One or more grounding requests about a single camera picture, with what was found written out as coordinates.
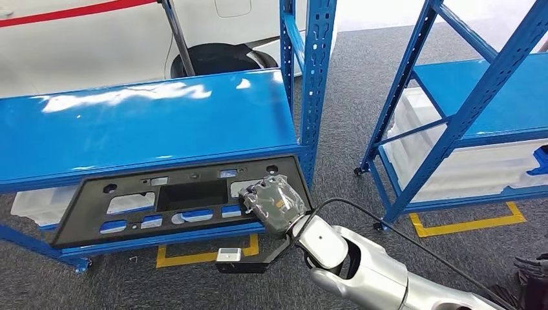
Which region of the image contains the black plastic plate frame part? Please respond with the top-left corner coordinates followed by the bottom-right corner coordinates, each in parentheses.
top-left (50, 154), bottom-right (313, 250)

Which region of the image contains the blue metal shelf rack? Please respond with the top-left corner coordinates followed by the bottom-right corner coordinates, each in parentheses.
top-left (354, 0), bottom-right (548, 232)
top-left (0, 0), bottom-right (339, 274)

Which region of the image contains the blue plastic bin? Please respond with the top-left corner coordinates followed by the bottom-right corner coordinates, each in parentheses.
top-left (100, 205), bottom-right (243, 235)

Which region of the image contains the grey metal pole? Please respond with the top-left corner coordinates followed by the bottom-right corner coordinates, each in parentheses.
top-left (159, 0), bottom-right (196, 78)

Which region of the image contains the white car with red stripe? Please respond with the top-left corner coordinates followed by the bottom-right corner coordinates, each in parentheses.
top-left (0, 0), bottom-right (339, 100)

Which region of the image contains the blue plastic piece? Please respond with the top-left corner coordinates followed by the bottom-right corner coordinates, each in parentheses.
top-left (527, 145), bottom-right (548, 176)

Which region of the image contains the black bundled object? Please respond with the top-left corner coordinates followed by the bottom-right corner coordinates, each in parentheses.
top-left (513, 253), bottom-right (548, 310)

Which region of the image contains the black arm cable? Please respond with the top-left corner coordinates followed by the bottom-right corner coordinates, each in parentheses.
top-left (284, 197), bottom-right (517, 310)

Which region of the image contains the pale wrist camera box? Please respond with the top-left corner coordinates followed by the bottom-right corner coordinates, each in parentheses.
top-left (216, 247), bottom-right (243, 263)

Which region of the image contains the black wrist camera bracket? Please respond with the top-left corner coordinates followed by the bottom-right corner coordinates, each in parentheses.
top-left (215, 235), bottom-right (300, 274)

